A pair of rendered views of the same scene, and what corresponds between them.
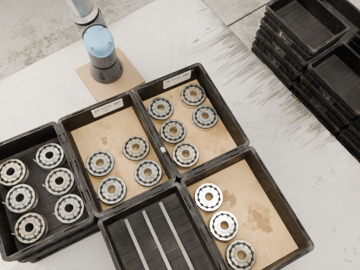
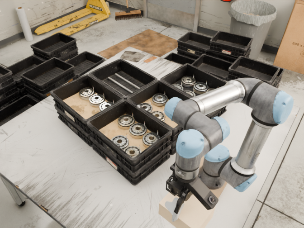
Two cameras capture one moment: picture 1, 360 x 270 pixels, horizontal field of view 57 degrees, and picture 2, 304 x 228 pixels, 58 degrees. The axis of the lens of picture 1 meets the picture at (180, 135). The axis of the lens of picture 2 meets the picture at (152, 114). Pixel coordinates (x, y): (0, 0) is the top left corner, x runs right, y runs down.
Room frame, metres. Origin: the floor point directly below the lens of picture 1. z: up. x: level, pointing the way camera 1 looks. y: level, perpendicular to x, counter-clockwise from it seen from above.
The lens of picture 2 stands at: (1.65, -0.16, 2.00)
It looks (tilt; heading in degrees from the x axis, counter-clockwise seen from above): 42 degrees down; 167
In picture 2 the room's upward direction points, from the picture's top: straight up
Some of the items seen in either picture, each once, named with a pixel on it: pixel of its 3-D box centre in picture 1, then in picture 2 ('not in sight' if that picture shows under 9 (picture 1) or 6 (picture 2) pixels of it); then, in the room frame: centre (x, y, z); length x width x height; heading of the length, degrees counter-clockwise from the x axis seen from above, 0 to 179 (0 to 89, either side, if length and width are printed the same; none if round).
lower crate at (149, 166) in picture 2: not in sight; (130, 146); (0.55, -0.03, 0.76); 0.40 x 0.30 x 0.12; 32
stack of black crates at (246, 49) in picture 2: not in sight; (227, 58); (-0.87, 1.33, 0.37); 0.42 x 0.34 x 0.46; 41
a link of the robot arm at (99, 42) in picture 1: (99, 45); (216, 159); (0.86, 0.37, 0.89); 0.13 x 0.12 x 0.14; 28
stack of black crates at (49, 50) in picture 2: not in sight; (58, 60); (-1.27, -0.56, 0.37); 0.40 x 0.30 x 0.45; 131
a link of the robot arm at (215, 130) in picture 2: not in sight; (207, 130); (1.10, 0.15, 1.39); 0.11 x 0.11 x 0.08; 28
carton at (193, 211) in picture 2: not in sight; (186, 210); (1.18, 0.08, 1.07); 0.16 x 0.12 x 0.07; 36
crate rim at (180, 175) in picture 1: (189, 117); (128, 127); (0.55, -0.03, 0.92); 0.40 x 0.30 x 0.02; 32
